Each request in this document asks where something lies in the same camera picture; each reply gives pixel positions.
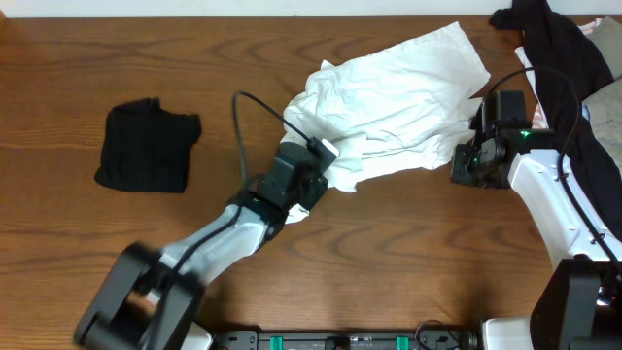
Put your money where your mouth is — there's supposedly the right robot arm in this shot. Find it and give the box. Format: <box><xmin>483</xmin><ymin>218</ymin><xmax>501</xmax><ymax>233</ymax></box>
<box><xmin>451</xmin><ymin>129</ymin><xmax>621</xmax><ymax>349</ymax></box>

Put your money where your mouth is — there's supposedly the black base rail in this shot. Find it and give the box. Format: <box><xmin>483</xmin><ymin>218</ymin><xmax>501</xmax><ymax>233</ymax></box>
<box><xmin>211</xmin><ymin>320</ymin><xmax>483</xmax><ymax>350</ymax></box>

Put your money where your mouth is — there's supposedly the black folded garment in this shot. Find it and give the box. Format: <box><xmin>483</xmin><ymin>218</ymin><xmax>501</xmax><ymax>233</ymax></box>
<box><xmin>94</xmin><ymin>98</ymin><xmax>202</xmax><ymax>193</ymax></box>

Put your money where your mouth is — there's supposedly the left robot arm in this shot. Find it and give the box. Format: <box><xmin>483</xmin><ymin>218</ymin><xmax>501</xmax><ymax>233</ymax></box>
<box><xmin>74</xmin><ymin>174</ymin><xmax>328</xmax><ymax>349</ymax></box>

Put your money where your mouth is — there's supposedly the white shirt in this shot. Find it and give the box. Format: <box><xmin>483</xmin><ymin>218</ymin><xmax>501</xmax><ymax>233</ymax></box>
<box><xmin>283</xmin><ymin>22</ymin><xmax>490</xmax><ymax>193</ymax></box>

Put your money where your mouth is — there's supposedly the grey garment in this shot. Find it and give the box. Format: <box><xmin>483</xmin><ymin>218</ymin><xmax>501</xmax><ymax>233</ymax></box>
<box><xmin>583</xmin><ymin>17</ymin><xmax>622</xmax><ymax>168</ymax></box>

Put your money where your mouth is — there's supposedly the dark navy garment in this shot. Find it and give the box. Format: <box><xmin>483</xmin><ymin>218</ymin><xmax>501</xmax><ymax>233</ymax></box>
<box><xmin>490</xmin><ymin>0</ymin><xmax>621</xmax><ymax>238</ymax></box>

